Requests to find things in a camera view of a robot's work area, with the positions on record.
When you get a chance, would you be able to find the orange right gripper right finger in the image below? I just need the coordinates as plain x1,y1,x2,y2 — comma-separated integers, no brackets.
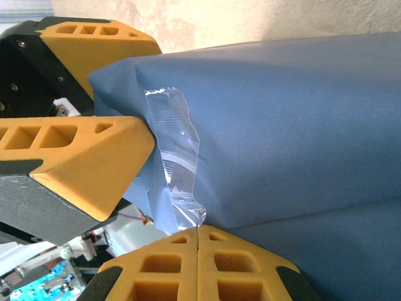
197,223,321,301

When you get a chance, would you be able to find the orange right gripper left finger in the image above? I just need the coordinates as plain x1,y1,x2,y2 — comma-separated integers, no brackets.
83,226,200,301

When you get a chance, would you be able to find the clear tape piece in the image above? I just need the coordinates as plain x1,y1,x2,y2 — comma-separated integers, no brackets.
143,86,208,235

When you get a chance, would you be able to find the blue cloth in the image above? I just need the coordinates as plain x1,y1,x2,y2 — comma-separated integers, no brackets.
87,30,401,301

